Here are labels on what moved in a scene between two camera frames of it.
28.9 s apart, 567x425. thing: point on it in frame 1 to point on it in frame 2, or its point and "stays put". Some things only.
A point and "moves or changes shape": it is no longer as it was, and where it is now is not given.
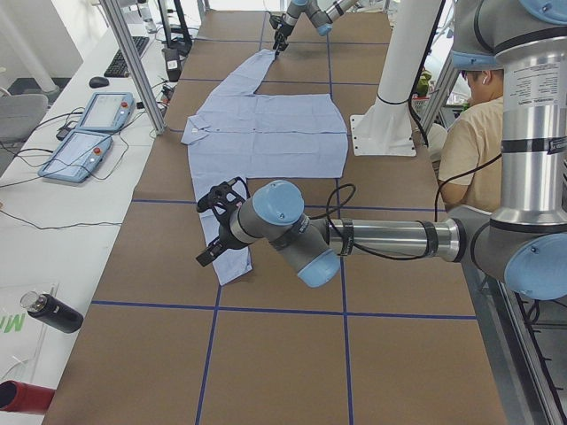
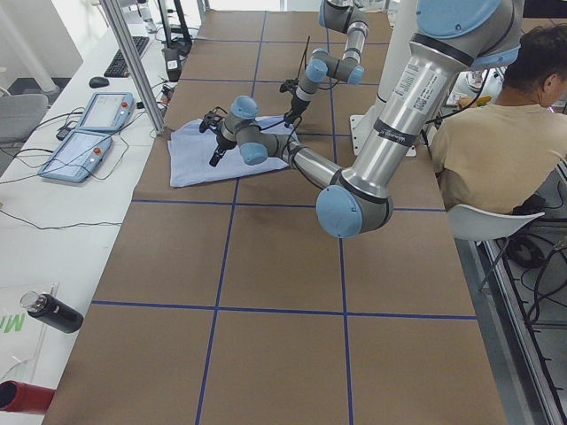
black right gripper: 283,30 to 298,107
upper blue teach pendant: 108,112 stays put
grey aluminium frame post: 135,65 stays put
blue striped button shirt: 240,134 moves or changes shape
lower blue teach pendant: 78,157 stays put
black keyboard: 118,67 stays put
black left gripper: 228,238 to 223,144
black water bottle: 52,312 stays put
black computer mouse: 96,82 stays put
